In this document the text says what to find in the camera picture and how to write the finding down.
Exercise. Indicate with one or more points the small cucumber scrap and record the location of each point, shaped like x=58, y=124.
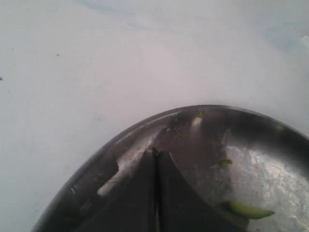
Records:
x=223, y=163

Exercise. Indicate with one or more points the green cucumber slice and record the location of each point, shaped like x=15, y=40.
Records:
x=246, y=211

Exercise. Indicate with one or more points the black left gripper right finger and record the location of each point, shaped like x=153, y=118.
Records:
x=180, y=208

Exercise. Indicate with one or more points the round steel plate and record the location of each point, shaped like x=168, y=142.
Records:
x=270, y=167

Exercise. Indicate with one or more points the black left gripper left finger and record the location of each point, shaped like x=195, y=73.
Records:
x=133, y=209

